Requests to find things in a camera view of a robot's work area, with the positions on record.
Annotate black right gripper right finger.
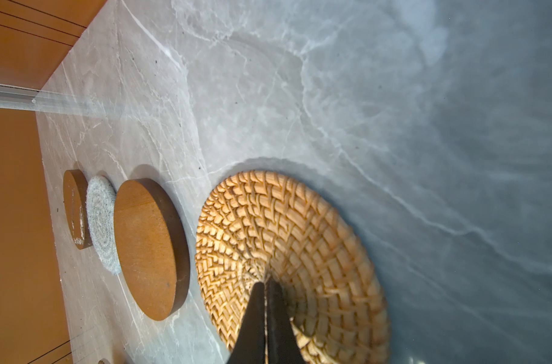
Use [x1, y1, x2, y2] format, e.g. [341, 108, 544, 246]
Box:
[267, 278, 306, 364]

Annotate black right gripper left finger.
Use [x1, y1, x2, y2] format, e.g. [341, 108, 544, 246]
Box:
[227, 282, 266, 364]

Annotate woven rattan round coaster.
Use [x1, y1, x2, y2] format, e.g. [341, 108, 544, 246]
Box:
[195, 171, 390, 363]

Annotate brown round wooden coaster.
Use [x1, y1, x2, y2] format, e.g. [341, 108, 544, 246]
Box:
[114, 178, 190, 321]

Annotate grey blue rope coaster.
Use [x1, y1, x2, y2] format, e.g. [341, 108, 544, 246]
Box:
[86, 175, 121, 275]

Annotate dark scratched wooden coaster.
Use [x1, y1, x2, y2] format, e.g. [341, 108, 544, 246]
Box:
[63, 169, 92, 250]

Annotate aluminium corner post left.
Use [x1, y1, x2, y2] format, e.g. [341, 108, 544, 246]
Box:
[0, 84, 125, 118]

